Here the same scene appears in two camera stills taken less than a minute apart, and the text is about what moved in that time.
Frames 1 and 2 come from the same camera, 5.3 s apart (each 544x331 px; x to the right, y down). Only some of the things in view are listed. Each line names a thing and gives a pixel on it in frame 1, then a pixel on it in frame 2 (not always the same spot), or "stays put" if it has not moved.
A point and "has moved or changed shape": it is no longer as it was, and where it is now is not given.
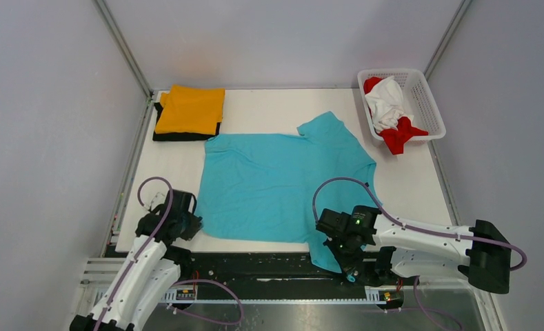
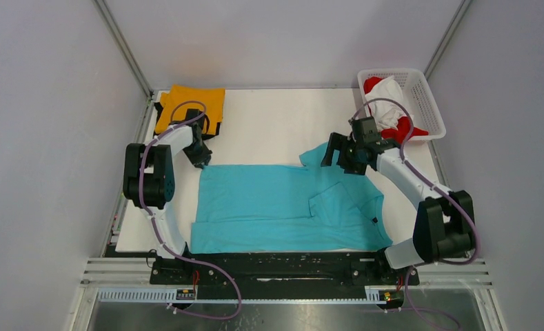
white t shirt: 386,104 stays put
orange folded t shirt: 189,109 stays put
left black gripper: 194,226 -> 203,157
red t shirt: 396,139 stays put
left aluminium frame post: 124,47 stays put
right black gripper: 348,263 -> 339,141
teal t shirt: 269,188 has moved or changed shape
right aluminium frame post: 442,42 stays put
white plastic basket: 418,98 stays put
